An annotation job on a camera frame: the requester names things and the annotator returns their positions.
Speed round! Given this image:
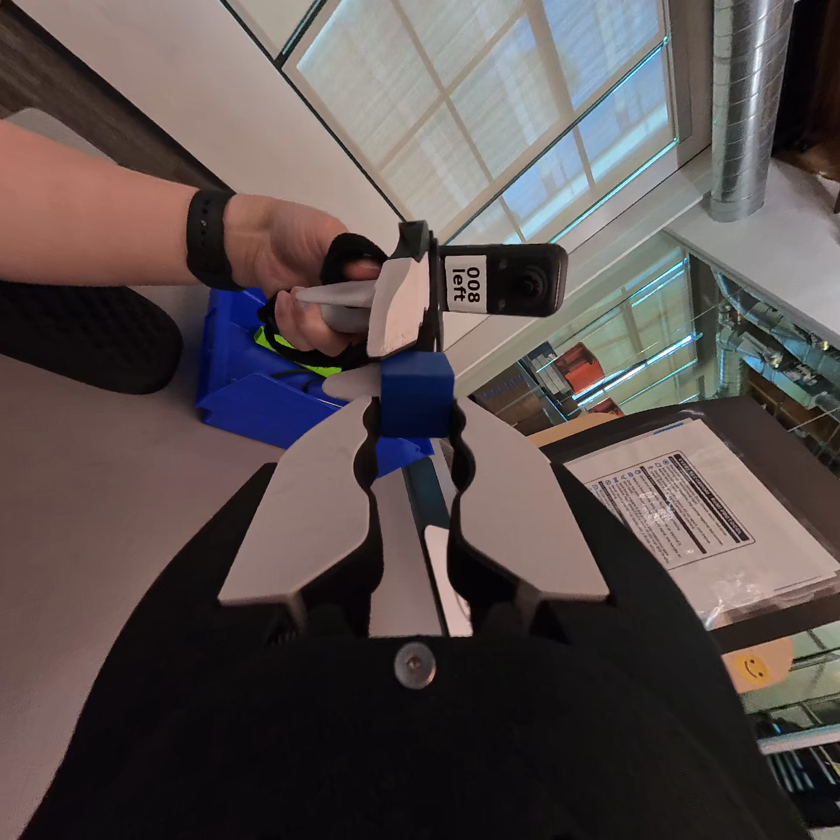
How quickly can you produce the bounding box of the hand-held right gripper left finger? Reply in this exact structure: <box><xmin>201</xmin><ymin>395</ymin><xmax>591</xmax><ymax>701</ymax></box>
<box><xmin>217</xmin><ymin>395</ymin><xmax>385</xmax><ymax>637</ymax></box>

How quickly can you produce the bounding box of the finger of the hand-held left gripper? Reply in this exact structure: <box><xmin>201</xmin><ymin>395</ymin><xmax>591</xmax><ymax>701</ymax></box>
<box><xmin>365</xmin><ymin>255</ymin><xmax>433</xmax><ymax>361</ymax></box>
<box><xmin>323</xmin><ymin>365</ymin><xmax>383</xmax><ymax>403</ymax></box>

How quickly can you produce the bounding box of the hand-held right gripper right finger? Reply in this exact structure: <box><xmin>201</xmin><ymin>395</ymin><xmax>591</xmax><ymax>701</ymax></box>
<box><xmin>446</xmin><ymin>395</ymin><xmax>613</xmax><ymax>634</ymax></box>

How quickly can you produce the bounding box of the blue cube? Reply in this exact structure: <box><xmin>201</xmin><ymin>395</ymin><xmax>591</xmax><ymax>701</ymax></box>
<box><xmin>379</xmin><ymin>352</ymin><xmax>456</xmax><ymax>439</ymax></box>

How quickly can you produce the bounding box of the blue plastic bin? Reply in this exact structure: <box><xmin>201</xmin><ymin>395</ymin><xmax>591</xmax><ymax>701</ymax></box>
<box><xmin>195</xmin><ymin>285</ymin><xmax>435</xmax><ymax>475</ymax></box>

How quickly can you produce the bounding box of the person's left forearm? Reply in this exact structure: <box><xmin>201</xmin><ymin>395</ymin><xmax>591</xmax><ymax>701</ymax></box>
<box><xmin>0</xmin><ymin>121</ymin><xmax>198</xmax><ymax>287</ymax></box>

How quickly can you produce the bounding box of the person's left hand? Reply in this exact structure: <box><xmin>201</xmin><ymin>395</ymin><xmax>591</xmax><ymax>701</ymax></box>
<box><xmin>225</xmin><ymin>192</ymin><xmax>385</xmax><ymax>357</ymax></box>

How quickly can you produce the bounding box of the lime green segmented bar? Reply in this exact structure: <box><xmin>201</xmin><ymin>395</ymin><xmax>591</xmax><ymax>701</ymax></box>
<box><xmin>254</xmin><ymin>328</ymin><xmax>344</xmax><ymax>378</ymax></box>

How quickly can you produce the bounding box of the orange box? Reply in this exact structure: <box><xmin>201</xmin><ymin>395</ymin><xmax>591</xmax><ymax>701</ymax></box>
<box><xmin>561</xmin><ymin>341</ymin><xmax>624</xmax><ymax>417</ymax></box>

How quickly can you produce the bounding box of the laminated instruction sheet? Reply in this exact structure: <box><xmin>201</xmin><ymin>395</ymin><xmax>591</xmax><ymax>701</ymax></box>
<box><xmin>564</xmin><ymin>419</ymin><xmax>840</xmax><ymax>631</ymax></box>

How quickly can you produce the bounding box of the white-framed glass window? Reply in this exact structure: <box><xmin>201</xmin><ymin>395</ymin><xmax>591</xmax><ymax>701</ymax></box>
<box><xmin>220</xmin><ymin>0</ymin><xmax>697</xmax><ymax>245</ymax></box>

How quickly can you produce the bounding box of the black wristband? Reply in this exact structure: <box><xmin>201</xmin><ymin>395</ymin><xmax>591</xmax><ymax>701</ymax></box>
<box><xmin>185</xmin><ymin>189</ymin><xmax>249</xmax><ymax>291</ymax></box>

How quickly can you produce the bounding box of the silver round air duct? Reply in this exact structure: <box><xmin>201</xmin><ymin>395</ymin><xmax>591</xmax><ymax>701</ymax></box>
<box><xmin>707</xmin><ymin>0</ymin><xmax>796</xmax><ymax>224</ymax></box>

